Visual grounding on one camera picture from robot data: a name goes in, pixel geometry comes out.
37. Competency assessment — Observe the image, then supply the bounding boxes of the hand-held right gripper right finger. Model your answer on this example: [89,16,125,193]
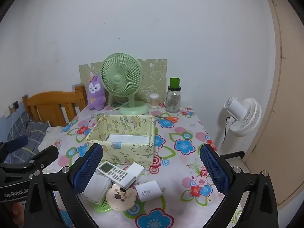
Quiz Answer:
[199,144,279,228]

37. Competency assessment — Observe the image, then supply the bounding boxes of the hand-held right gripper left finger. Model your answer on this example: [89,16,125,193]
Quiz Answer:
[24,143,104,228]

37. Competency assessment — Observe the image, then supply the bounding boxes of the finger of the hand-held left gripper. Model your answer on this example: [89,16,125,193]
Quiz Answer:
[0,135,29,163]
[5,146,59,175]

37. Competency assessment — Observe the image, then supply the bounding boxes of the white remote control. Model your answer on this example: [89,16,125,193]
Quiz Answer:
[96,161,136,188]

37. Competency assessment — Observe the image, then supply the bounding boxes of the green perforated panda case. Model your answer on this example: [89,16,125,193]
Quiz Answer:
[91,199,112,213]

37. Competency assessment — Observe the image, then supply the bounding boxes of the round cartoon pocket mirror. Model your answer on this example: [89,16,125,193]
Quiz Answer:
[106,183,138,211]

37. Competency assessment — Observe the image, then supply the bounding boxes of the yellow cartoon printed box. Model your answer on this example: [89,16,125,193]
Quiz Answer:
[86,114,155,167]

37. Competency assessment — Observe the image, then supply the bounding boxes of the white rectangular adapter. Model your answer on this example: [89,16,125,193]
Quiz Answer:
[127,163,145,183]

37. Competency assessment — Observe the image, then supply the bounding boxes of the white wall charger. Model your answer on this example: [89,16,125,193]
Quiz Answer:
[135,180,167,202]

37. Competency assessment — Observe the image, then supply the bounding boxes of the grey plaid blanket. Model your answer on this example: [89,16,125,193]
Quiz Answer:
[0,112,49,164]

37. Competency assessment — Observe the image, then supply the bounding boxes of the wooden chair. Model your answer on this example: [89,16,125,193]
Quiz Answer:
[22,85,88,127]

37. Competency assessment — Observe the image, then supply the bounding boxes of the white standing fan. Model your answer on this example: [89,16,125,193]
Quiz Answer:
[215,97,262,151]

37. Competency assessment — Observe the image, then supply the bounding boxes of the purple plush toy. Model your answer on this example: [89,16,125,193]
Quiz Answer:
[87,75,106,111]

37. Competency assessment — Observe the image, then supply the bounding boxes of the glass mug jar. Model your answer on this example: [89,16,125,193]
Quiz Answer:
[166,85,182,113]

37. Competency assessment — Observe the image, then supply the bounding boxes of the beige door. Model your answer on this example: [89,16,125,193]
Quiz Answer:
[245,0,304,211]

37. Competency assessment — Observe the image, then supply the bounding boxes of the green desk fan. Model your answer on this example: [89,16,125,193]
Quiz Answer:
[101,53,150,116]

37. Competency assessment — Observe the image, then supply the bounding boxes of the black metal frame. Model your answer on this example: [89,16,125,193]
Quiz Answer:
[220,151,245,164]

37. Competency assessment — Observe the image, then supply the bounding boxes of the orange handled scissors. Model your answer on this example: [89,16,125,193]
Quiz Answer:
[154,115,179,123]

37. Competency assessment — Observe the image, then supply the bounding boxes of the white desk fan cable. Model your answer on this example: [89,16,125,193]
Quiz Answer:
[104,103,130,112]

